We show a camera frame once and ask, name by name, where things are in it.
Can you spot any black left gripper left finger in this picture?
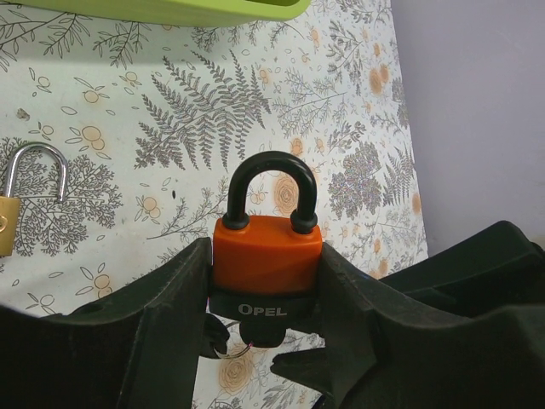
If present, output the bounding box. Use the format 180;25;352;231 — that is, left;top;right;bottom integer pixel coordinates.
1;239;211;408

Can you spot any black keys bunch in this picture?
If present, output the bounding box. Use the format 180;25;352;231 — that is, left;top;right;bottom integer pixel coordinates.
200;313;286;360

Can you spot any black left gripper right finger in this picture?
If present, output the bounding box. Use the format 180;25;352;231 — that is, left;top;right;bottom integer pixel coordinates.
272;246;544;408

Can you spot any brass padlock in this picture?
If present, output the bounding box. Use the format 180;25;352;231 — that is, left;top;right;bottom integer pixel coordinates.
0;141;69;258

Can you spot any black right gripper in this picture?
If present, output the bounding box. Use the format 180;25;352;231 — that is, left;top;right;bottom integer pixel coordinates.
381;221;544;318

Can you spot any green plastic basket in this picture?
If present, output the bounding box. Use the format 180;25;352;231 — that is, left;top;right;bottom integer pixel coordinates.
21;0;311;27

